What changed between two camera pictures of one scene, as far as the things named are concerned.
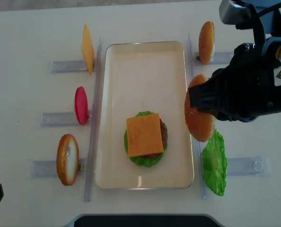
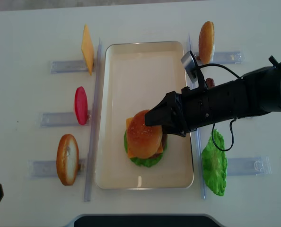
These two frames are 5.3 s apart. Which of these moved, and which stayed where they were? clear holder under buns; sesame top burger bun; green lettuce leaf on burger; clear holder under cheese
Moved: sesame top burger bun
Stayed: green lettuce leaf on burger; clear holder under buns; clear holder under cheese
